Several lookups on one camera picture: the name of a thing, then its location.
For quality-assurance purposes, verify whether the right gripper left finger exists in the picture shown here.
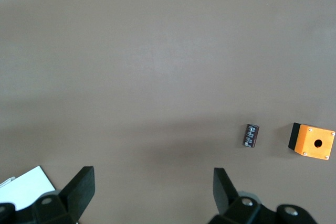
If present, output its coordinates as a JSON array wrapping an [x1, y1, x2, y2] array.
[[0, 166, 95, 224]]

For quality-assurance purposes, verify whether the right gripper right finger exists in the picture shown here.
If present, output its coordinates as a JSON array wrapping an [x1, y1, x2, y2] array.
[[207, 167, 320, 224]]

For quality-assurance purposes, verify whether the white drawer cabinet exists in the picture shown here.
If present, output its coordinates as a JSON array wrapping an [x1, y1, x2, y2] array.
[[0, 165, 56, 206]]

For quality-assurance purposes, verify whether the orange button box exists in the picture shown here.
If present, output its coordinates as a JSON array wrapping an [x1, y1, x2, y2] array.
[[288, 122, 336, 161]]

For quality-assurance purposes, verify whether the small black connector block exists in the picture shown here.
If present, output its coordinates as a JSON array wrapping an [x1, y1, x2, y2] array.
[[242, 123, 261, 148]]

